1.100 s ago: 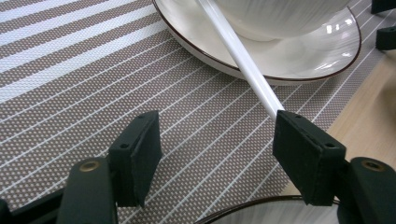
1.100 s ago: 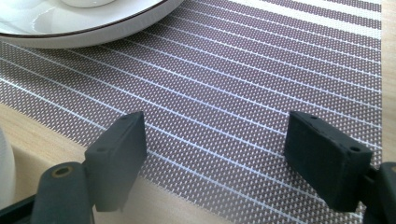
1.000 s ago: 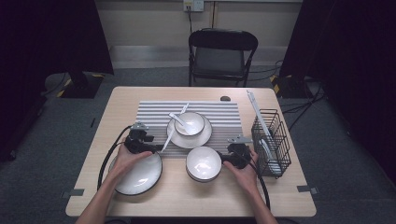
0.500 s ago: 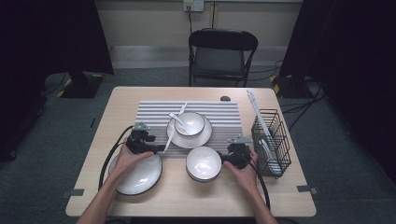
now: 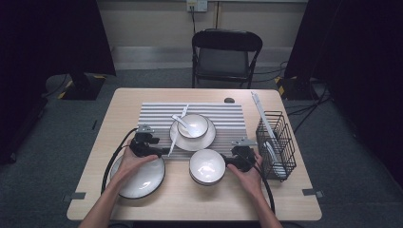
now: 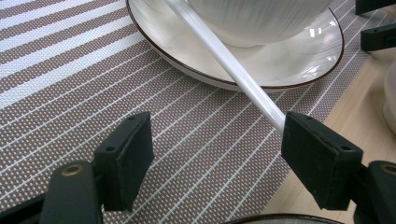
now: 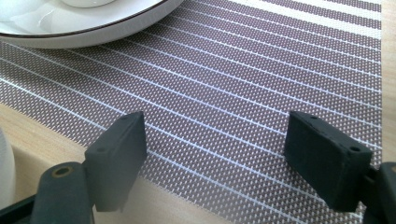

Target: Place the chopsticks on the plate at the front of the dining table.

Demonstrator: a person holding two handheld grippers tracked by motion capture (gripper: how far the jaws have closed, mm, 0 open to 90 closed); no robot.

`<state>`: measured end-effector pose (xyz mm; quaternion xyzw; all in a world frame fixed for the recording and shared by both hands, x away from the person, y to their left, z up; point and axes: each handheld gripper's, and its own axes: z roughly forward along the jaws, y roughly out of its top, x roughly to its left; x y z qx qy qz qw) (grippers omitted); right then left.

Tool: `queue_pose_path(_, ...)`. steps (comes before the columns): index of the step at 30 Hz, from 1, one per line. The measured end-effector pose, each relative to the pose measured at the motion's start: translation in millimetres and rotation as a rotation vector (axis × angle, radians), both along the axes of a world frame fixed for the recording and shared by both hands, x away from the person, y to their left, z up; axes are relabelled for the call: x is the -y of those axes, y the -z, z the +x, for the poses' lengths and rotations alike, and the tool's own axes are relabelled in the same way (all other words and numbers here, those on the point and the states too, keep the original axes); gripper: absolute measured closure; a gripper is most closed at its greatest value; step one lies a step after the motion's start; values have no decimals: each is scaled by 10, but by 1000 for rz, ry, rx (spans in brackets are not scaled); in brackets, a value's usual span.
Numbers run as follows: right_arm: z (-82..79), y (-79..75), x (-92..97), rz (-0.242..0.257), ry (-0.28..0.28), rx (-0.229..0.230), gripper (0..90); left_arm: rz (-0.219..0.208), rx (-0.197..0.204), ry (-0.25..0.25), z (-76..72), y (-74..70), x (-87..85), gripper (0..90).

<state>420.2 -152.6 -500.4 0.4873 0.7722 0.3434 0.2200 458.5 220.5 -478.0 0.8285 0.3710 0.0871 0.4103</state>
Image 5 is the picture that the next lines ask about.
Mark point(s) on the grey tape piece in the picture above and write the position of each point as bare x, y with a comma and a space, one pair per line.
312, 192
77, 195

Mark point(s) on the grey striped placemat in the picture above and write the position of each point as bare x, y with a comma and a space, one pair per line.
228, 126

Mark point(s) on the black curtain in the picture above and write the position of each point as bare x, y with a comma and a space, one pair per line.
364, 63
47, 31

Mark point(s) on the white wall outlet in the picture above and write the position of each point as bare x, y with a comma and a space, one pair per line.
201, 5

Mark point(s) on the white bowl with dark rim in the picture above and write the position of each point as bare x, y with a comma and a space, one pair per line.
206, 164
206, 184
199, 126

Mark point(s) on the small black strip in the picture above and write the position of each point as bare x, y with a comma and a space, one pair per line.
94, 124

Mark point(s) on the black folding chair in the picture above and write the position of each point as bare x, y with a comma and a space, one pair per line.
226, 41

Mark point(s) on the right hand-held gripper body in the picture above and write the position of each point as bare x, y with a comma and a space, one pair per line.
244, 158

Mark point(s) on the thin wall conduit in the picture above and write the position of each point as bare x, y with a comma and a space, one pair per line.
217, 15

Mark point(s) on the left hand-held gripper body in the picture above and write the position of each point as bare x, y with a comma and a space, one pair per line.
144, 147

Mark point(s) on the person's left hand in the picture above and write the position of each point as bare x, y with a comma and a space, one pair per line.
133, 167

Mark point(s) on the white plate with dark rim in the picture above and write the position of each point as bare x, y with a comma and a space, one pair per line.
145, 180
193, 145

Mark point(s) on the person's right hand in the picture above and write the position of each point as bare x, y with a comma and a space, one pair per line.
250, 180

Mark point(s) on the black stand base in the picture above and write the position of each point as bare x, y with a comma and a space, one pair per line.
82, 90
294, 90

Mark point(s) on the dark round object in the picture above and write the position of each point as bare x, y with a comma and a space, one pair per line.
229, 100

